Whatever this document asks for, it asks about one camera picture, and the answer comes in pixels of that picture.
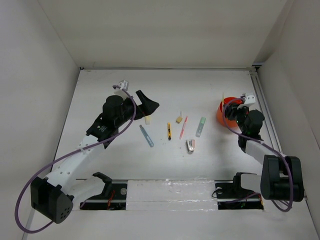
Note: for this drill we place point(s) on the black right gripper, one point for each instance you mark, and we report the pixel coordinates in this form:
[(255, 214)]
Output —
[(231, 109)]

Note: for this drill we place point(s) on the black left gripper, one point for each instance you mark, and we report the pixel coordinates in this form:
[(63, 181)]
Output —
[(146, 104)]

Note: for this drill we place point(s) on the tan eraser block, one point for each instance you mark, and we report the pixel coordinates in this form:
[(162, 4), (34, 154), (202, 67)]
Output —
[(179, 119)]

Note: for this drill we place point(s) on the thin pink highlighter pen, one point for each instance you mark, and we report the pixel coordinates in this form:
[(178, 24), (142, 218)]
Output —
[(183, 127)]

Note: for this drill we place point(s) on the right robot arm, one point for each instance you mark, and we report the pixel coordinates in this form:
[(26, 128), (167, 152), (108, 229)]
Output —
[(281, 176)]

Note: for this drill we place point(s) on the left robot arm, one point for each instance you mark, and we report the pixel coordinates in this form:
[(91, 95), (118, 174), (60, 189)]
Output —
[(55, 195)]

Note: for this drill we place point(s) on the orange round container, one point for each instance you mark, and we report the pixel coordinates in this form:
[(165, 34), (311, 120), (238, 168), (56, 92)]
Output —
[(220, 113)]

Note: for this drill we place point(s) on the yellow thick highlighter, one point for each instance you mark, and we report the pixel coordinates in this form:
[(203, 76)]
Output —
[(147, 120)]

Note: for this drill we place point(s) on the yellow utility knife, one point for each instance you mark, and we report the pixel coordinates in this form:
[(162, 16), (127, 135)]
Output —
[(169, 132)]

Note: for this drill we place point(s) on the green thick highlighter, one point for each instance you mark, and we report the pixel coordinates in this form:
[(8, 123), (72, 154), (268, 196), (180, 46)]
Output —
[(200, 127)]

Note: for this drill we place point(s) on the blue mechanical pencil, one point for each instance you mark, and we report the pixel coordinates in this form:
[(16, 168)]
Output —
[(146, 136)]

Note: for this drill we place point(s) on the small pink white stapler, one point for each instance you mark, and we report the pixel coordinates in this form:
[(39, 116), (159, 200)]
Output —
[(190, 143)]

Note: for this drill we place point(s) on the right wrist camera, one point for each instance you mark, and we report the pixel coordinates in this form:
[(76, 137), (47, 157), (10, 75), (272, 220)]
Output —
[(248, 99)]

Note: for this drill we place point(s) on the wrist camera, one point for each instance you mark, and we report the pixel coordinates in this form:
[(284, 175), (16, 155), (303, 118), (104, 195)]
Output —
[(123, 85), (248, 99)]

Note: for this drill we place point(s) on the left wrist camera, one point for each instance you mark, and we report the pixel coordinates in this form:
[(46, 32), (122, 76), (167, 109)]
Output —
[(123, 85)]

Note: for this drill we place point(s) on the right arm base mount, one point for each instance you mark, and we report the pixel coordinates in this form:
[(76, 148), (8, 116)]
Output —
[(231, 196)]

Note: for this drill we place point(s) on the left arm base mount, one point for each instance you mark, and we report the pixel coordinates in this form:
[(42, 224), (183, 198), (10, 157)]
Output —
[(112, 197)]

